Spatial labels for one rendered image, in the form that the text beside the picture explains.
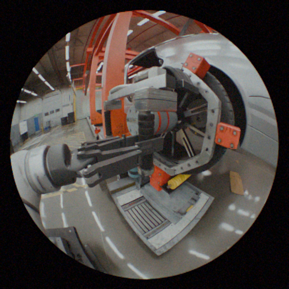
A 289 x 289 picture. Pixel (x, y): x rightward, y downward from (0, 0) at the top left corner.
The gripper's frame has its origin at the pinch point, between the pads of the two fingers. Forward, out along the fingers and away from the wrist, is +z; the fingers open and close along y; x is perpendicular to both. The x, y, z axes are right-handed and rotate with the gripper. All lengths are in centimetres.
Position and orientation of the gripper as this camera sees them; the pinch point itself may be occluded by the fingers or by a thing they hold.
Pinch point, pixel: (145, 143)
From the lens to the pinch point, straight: 22.2
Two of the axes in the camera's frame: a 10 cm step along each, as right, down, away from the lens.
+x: 0.0, -9.2, -3.8
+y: 5.8, 3.1, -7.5
